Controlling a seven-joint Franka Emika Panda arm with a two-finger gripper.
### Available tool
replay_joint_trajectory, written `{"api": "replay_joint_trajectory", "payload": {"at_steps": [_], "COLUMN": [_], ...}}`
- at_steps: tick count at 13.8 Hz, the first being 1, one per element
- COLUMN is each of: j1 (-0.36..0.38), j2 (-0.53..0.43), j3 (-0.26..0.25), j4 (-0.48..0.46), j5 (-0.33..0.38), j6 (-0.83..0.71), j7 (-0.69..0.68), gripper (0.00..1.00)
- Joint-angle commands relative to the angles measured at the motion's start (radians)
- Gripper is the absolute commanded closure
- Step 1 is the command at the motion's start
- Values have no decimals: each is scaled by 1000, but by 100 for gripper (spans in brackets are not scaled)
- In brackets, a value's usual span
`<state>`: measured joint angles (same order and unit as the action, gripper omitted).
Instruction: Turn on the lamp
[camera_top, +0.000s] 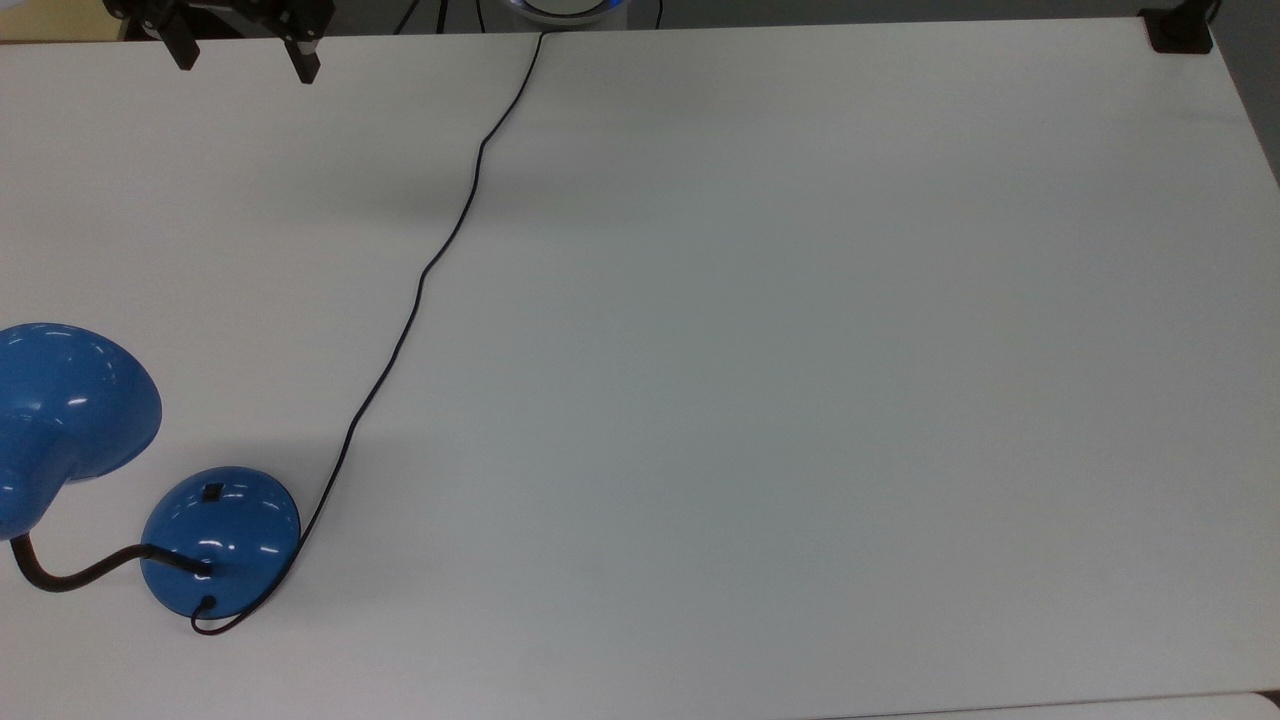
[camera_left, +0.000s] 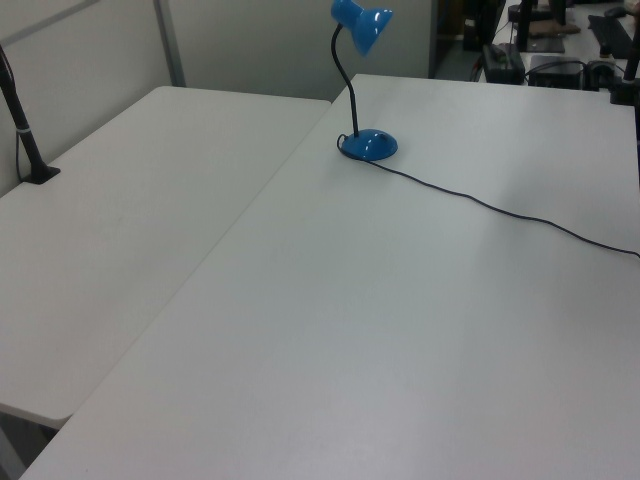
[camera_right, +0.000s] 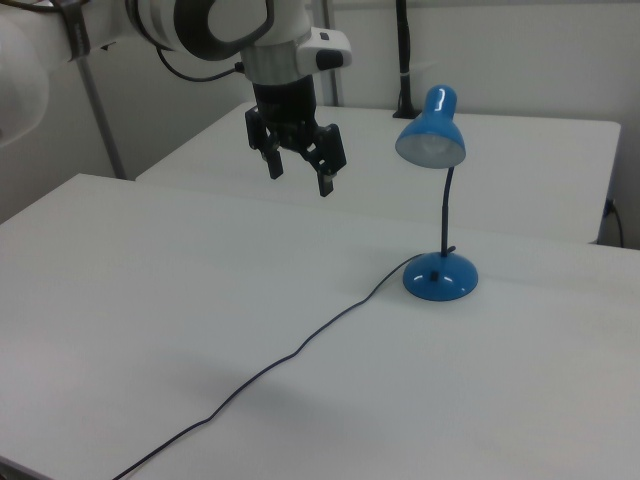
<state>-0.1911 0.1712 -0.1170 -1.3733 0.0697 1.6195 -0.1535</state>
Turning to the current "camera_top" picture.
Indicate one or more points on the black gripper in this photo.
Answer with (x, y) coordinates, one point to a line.
(240, 10)

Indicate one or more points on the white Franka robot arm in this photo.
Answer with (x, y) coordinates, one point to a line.
(566, 7)

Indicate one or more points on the blue desk lamp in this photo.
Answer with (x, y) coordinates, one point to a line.
(225, 545)

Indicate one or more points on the black table clamp mount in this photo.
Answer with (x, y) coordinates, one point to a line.
(1180, 30)

